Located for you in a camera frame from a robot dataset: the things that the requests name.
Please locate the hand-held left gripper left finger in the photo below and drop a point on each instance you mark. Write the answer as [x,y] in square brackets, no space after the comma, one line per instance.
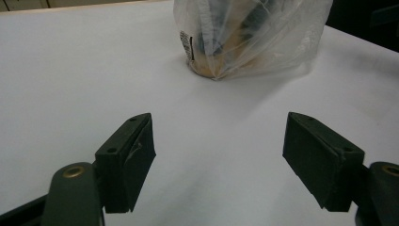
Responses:
[125,163]

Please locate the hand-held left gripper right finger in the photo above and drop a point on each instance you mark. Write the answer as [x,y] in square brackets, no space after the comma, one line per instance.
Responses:
[323,166]

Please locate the clear plastic bag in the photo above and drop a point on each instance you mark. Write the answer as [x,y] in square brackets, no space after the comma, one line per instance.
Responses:
[282,47]

